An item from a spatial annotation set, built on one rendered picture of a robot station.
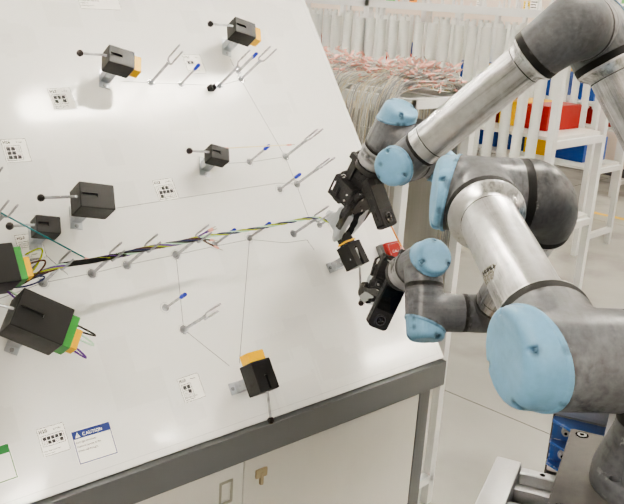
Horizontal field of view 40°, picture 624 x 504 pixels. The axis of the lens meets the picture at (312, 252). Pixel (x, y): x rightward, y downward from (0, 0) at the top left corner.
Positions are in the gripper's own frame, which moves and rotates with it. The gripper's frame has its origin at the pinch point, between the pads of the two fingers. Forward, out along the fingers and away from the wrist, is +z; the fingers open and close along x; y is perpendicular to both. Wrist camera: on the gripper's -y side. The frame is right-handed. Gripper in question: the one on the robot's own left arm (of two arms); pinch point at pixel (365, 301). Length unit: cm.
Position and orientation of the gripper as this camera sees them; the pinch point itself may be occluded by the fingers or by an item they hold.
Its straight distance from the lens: 194.0
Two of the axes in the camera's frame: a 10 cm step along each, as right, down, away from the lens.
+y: 3.1, -8.9, 3.5
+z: -3.0, 2.5, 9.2
